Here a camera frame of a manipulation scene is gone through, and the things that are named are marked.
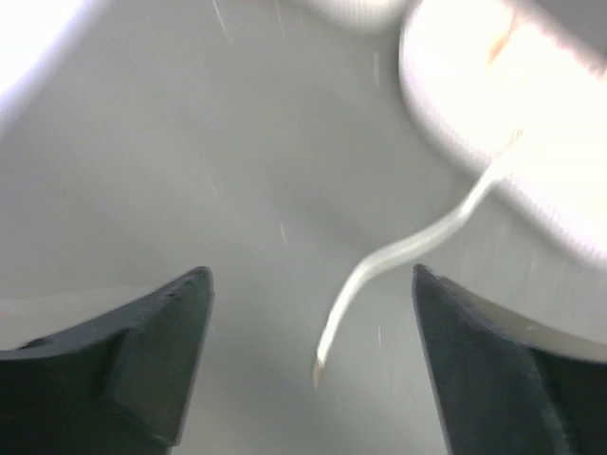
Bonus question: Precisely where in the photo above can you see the white shoelace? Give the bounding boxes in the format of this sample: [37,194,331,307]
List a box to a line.
[312,129,524,386]

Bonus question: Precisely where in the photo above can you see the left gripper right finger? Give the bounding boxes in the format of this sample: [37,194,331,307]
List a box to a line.
[413,264,606,454]

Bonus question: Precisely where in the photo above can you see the beige lace sneaker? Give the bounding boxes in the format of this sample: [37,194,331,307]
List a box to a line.
[398,1,606,268]
[285,0,419,40]

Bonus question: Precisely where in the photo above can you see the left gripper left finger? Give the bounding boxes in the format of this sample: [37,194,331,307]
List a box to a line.
[1,267,214,454]

